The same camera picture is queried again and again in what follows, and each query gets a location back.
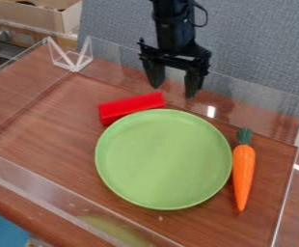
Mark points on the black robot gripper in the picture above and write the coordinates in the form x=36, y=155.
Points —
x=190, y=58

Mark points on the orange toy carrot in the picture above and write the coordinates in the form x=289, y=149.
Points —
x=242, y=167

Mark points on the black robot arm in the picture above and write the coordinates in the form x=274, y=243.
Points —
x=176, y=50

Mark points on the red wedge block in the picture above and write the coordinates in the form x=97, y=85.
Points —
x=113, y=110

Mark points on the green round plate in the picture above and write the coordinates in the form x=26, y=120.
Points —
x=162, y=159

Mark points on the cardboard box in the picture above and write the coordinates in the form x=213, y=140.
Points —
x=52, y=15

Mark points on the wooden shelf with knob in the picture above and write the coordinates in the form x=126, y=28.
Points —
x=20, y=36

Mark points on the clear acrylic enclosure wall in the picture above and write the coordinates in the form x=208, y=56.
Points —
x=52, y=193

